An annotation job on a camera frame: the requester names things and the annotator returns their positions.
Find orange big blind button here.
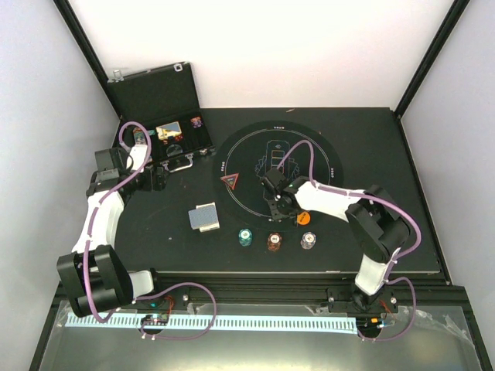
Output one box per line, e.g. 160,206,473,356
296,211,311,226

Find orange poker chip stack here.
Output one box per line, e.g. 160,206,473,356
267,233,282,251

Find green poker chip stack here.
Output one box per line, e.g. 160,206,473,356
238,229,253,247

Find red triangular dealer button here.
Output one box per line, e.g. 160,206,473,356
220,173,239,190

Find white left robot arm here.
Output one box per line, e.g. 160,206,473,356
56,144,166,323

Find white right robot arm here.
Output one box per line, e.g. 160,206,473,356
261,168,411,311

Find blue white poker chip stack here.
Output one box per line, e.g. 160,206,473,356
300,232,316,250

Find chip row in case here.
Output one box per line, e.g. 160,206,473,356
132,127,147,145

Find card box in case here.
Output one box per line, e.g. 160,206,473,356
155,121,182,141

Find round black poker mat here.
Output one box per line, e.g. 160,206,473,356
213,121,343,232

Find blue backed card deck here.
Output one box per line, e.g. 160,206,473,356
188,203,220,233

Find purple chips in case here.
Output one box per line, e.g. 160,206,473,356
190,117,203,128

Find black aluminium poker case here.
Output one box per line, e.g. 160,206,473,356
108,62,215,169

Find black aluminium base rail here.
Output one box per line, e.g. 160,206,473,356
119,270,399,314

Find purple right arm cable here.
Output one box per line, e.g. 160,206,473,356
275,139,422,343

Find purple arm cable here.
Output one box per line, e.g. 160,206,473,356
84,121,217,342
275,139,422,343

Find white slotted cable duct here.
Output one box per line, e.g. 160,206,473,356
65,312,358,335

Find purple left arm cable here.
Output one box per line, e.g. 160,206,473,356
84,121,217,342

